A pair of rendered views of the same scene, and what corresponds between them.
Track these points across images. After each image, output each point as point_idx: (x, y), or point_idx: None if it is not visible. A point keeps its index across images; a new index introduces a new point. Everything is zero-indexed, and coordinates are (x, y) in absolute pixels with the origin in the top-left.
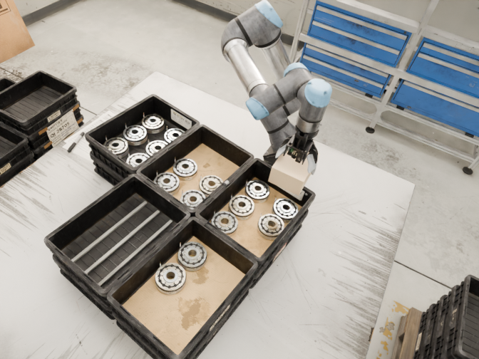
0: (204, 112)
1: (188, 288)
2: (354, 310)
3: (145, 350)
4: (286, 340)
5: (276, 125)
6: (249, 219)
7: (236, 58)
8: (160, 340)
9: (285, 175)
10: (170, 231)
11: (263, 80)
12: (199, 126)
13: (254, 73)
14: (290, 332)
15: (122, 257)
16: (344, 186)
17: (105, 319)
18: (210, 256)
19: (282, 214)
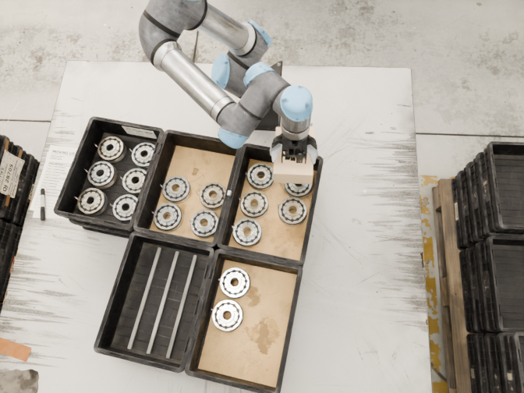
0: (153, 90)
1: (248, 315)
2: (399, 244)
3: None
4: (352, 304)
5: (244, 89)
6: (268, 211)
7: (175, 74)
8: (253, 387)
9: (291, 175)
10: (204, 277)
11: (224, 98)
12: (164, 135)
13: (208, 92)
14: (352, 295)
15: (172, 316)
16: (340, 109)
17: None
18: (251, 271)
19: (298, 191)
